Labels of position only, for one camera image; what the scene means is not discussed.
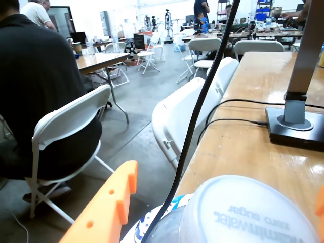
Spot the black box orange stripe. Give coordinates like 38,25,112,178
133,32,147,50

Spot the black lamp power cable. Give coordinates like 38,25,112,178
196,118,269,145

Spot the thin black cable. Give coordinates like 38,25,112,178
206,99,324,127

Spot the shelf with blue bins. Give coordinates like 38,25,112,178
255,0,273,22

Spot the vitaminwater bottle purple label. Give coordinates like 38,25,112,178
144,175,321,243

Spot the black display screen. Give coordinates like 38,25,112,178
47,6,76,39

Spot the humanoid robot on stand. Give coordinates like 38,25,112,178
164,8,175,42

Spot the wooden folding table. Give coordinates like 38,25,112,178
75,52,131,125

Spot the person in beige shirt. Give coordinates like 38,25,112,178
19,0,58,32

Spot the person in black shirt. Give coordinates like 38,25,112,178
0,0,103,204

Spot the white paper plate blue pattern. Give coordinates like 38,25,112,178
120,194,195,243

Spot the person in dark clothes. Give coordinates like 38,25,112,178
193,0,211,35

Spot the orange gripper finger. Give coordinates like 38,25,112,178
314,184,324,217
59,160,138,243

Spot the thick black hanging cable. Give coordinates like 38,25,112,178
141,0,241,243

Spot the white folding chair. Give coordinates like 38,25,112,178
234,39,286,61
206,56,240,101
24,84,130,225
136,32,166,75
151,77,206,171
176,37,223,84
104,42,130,88

